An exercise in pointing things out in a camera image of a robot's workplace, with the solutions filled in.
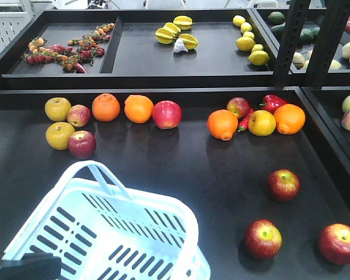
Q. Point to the big red apple centre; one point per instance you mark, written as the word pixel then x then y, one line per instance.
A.
pixel 167 114

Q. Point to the white garlic bulb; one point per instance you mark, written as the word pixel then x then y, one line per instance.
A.
pixel 179 46

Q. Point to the yellow pear apple upper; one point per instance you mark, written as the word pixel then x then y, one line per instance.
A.
pixel 57 109

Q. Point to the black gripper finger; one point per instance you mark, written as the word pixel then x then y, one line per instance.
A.
pixel 31 266

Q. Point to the light blue plastic basket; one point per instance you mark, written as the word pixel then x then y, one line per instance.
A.
pixel 101 229

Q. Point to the dark red apple left group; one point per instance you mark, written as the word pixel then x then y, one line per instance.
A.
pixel 82 144

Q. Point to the yellow pear apple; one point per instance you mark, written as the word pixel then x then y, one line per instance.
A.
pixel 57 109
pixel 57 135

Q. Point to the orange tangerine left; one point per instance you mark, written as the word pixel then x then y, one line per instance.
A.
pixel 105 107

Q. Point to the red yellow apple middle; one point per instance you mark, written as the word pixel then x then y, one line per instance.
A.
pixel 262 239

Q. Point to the orange fruit centre left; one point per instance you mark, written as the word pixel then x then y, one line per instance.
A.
pixel 138 108

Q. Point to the red chili pepper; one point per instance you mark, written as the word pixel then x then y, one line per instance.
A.
pixel 244 123

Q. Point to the black wooden produce stand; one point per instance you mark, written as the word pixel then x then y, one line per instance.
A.
pixel 223 182

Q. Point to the red bell pepper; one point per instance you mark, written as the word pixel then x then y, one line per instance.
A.
pixel 271 103

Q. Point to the red yellow apple front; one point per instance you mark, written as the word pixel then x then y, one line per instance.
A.
pixel 334 243

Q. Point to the yellow orange citrus fruit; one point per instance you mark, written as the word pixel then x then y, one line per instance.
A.
pixel 262 123

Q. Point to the yellow pear apple lower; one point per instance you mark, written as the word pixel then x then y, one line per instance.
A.
pixel 57 135

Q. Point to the large orange fruit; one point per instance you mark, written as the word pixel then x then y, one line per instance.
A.
pixel 289 119

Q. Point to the small pink apple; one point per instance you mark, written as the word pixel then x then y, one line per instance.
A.
pixel 78 116

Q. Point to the red yellow apple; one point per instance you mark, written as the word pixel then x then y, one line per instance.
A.
pixel 262 239
pixel 283 185
pixel 334 243

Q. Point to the dark red apple back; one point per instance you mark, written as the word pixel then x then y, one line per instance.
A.
pixel 239 106

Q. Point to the red yellow apple left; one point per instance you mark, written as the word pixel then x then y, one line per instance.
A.
pixel 283 185

